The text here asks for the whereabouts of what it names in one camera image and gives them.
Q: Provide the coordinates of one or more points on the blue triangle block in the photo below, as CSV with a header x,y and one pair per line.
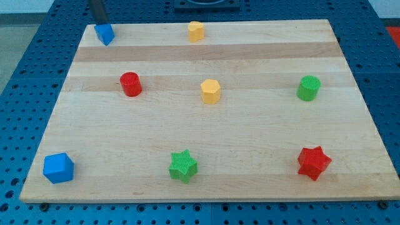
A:
x,y
105,33

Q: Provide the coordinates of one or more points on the yellow hexagon block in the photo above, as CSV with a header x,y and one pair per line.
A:
x,y
210,91

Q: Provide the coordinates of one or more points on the green star block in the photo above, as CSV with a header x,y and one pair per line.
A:
x,y
182,167

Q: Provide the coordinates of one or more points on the wooden board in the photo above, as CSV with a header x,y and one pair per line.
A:
x,y
246,145

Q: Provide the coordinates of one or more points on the red cylinder block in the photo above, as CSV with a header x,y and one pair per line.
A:
x,y
131,84

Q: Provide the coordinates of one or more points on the yellow heart block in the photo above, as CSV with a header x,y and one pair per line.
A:
x,y
196,31

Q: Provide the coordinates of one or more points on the green cylinder block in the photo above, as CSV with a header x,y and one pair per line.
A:
x,y
308,88

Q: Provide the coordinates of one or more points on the red star block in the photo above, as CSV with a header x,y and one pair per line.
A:
x,y
313,162

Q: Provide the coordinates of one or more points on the dark metal pusher rod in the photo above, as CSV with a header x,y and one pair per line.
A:
x,y
98,11

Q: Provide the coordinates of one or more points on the blue cube block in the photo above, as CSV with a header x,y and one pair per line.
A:
x,y
58,168

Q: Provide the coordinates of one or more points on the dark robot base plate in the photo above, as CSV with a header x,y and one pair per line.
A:
x,y
206,4

